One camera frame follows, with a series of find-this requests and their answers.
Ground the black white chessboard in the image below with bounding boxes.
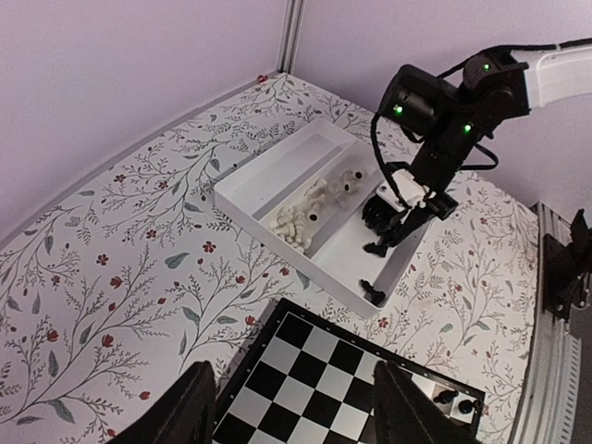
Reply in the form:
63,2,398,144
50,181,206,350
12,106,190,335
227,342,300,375
213,299,485,443

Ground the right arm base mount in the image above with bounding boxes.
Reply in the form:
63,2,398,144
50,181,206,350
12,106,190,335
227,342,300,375
542,209,591,323

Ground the floral patterned table mat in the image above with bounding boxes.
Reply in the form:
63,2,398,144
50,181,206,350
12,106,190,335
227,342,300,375
1,75,538,443

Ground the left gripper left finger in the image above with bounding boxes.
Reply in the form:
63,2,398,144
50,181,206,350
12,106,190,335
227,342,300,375
110,361,216,444

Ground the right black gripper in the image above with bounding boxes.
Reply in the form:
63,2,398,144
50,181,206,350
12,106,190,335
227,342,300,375
378,51,530,248

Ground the right aluminium frame post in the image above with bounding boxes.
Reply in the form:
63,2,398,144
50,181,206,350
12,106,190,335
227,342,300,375
276,0,305,74

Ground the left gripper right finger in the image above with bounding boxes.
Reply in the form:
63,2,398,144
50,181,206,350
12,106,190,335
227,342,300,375
373,361,478,444

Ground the white plastic tray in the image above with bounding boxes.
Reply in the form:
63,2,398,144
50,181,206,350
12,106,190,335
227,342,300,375
215,119,428,318

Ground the black corner pawn piece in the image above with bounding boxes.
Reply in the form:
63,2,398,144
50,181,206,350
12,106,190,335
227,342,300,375
434,389,459,404

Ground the black rook chess piece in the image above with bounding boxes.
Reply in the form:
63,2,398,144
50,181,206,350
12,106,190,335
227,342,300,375
458,399,477,415

